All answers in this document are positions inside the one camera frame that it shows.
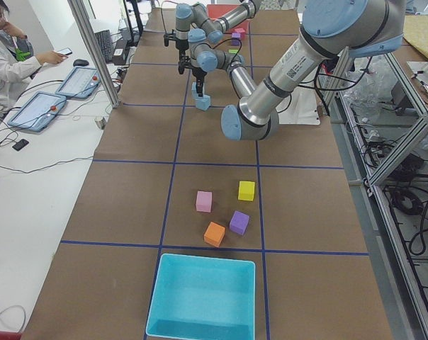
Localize orange block left side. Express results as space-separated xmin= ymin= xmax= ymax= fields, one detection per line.
xmin=203 ymin=222 xmax=225 ymax=247

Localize teach pendant near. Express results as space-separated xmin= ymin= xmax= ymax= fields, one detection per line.
xmin=7 ymin=91 xmax=67 ymax=132

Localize purple block right side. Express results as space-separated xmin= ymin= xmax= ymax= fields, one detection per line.
xmin=231 ymin=32 xmax=241 ymax=46

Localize yellow foam block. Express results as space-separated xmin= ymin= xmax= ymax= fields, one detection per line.
xmin=237 ymin=181 xmax=255 ymax=202

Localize black keyboard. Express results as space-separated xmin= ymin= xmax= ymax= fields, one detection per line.
xmin=94 ymin=30 xmax=113 ymax=63

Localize light blue block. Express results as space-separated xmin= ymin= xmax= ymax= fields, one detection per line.
xmin=191 ymin=82 xmax=200 ymax=100
xmin=195 ymin=95 xmax=211 ymax=111

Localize seated person white coat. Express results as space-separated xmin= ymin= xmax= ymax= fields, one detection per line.
xmin=0 ymin=1 xmax=67 ymax=109

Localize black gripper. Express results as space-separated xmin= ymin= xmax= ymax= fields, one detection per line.
xmin=192 ymin=69 xmax=206 ymax=96
xmin=175 ymin=38 xmax=188 ymax=74

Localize black smartphone on desk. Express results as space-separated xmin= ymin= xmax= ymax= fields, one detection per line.
xmin=12 ymin=139 xmax=29 ymax=152

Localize aluminium frame post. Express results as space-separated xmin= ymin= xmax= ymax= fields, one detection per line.
xmin=67 ymin=0 xmax=120 ymax=108

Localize teach pendant far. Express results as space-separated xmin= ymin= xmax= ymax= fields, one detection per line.
xmin=55 ymin=67 xmax=100 ymax=99

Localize pink plastic tray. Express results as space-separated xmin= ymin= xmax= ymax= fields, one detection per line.
xmin=207 ymin=4 xmax=249 ymax=33

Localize purple block left side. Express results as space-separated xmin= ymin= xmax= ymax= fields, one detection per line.
xmin=229 ymin=210 xmax=250 ymax=235

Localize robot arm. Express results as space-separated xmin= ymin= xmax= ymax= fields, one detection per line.
xmin=175 ymin=1 xmax=406 ymax=140
xmin=164 ymin=1 xmax=261 ymax=77

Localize black computer mouse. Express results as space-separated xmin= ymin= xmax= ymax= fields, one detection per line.
xmin=73 ymin=59 xmax=89 ymax=67

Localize light blue plastic bin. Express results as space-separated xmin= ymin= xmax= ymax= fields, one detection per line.
xmin=145 ymin=254 xmax=256 ymax=339

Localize pink lilac foam block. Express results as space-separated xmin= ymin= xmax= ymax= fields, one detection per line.
xmin=196 ymin=191 xmax=213 ymax=213

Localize teach pendant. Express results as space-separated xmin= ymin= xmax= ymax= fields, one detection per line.
xmin=7 ymin=91 xmax=67 ymax=132
xmin=55 ymin=67 xmax=100 ymax=99

